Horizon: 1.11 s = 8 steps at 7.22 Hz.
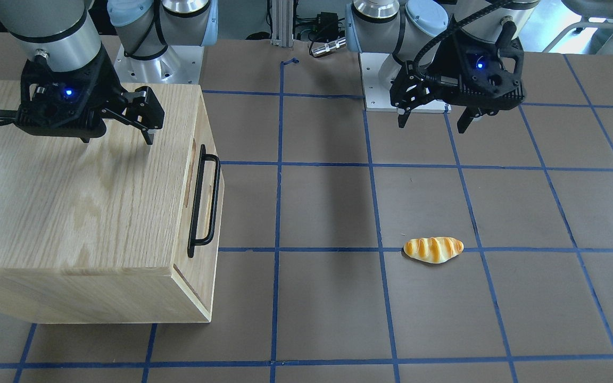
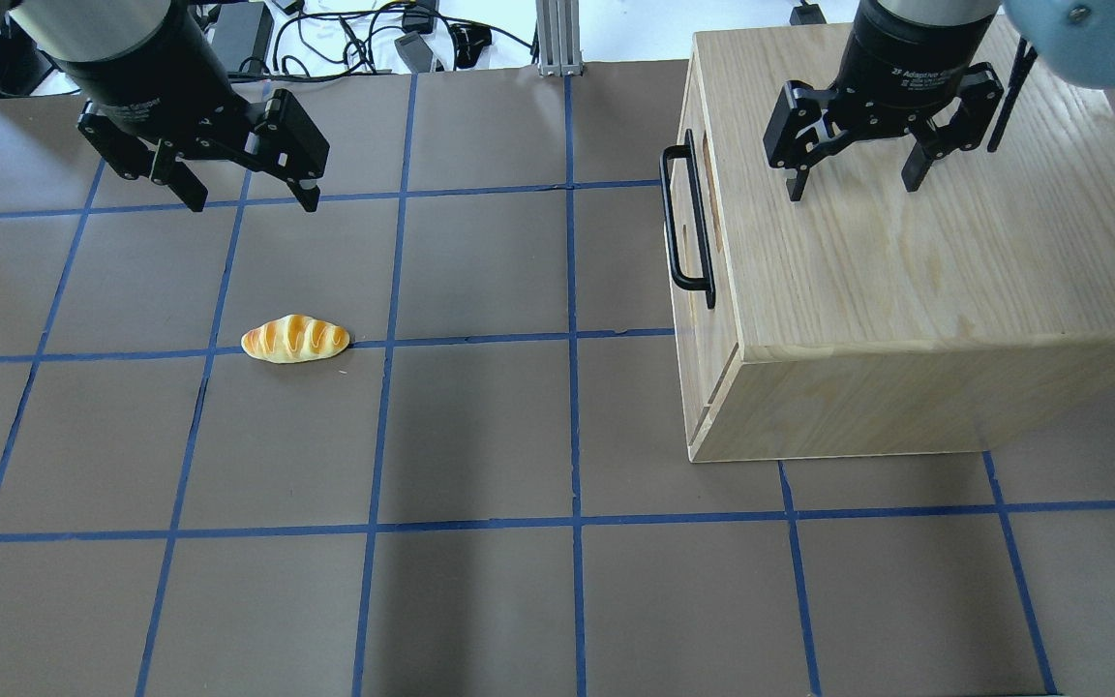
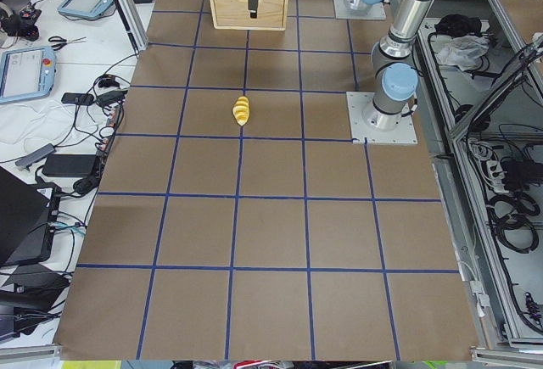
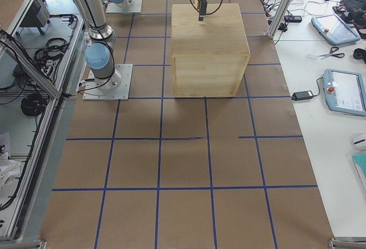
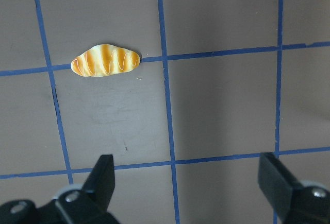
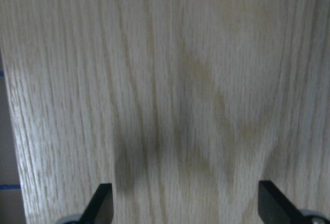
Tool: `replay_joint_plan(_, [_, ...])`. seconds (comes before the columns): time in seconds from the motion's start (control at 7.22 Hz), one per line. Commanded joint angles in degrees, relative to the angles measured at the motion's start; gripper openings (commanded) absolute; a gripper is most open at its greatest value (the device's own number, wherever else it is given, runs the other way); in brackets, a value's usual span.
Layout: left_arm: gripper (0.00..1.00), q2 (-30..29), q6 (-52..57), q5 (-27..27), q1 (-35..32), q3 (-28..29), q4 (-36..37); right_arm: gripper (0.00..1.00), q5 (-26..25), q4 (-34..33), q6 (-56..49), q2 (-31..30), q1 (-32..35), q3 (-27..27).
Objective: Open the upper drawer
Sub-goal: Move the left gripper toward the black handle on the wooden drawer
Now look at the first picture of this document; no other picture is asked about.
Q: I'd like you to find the light oak drawer cabinet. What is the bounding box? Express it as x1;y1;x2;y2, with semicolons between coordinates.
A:
0;84;215;324

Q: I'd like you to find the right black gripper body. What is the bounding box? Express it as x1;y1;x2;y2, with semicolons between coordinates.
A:
15;53;126;143

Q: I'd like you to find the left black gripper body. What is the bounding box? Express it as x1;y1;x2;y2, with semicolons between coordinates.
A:
414;21;526;110

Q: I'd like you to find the black corrugated cable hose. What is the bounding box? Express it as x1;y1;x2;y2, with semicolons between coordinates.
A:
412;0;520;72

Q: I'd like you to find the black metal drawer handle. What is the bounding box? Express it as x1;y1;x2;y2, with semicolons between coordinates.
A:
187;144;221;259

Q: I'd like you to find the oak drawer front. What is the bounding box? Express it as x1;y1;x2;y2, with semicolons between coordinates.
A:
173;141;225;322

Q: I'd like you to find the black power adapter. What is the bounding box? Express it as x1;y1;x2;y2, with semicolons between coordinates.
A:
314;12;339;36

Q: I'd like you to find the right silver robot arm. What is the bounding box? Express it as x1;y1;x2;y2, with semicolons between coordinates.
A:
0;1;219;145

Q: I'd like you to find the silver cable connector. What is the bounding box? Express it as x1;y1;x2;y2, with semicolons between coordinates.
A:
309;37;347;58

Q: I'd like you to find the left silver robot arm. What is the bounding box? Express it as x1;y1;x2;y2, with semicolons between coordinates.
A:
345;1;539;134

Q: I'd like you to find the aluminium profile post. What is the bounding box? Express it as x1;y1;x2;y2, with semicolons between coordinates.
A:
270;0;295;48

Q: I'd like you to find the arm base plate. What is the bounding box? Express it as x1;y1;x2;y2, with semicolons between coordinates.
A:
358;52;452;114
114;46;206;85

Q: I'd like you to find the toy bread roll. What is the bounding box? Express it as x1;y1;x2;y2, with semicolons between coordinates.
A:
402;237;465;264

